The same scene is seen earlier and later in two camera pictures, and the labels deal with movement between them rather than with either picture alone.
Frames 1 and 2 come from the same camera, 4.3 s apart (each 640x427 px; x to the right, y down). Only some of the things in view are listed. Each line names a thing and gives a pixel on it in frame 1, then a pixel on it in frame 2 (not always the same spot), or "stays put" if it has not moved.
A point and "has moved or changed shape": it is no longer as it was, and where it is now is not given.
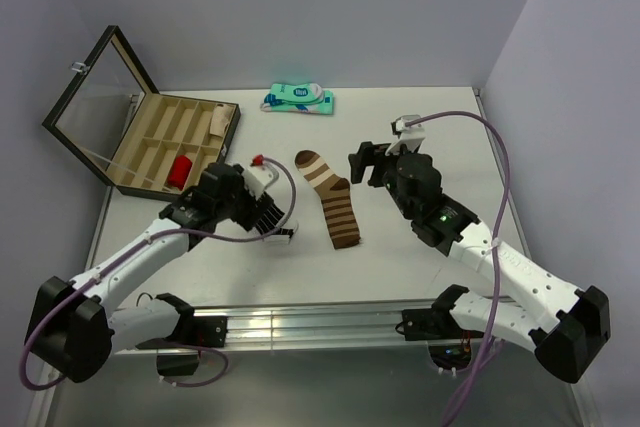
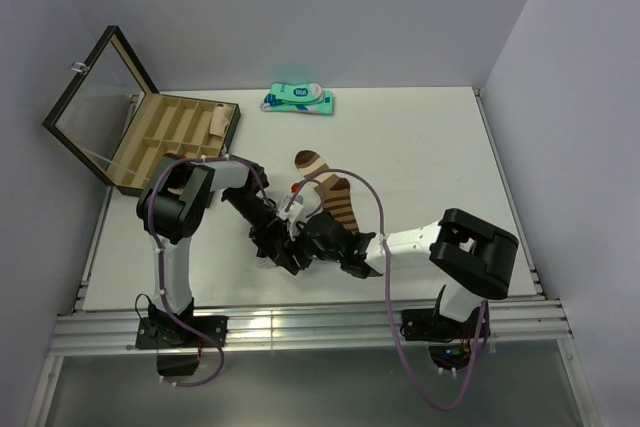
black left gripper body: x=238 y=205 -> x=259 y=231
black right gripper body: x=390 y=181 -> x=319 y=253
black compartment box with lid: x=138 y=139 stays put
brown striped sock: x=335 y=196 stays put
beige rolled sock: x=220 y=116 stays put
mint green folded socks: x=308 y=98 stays put
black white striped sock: x=268 y=220 has moved or changed shape
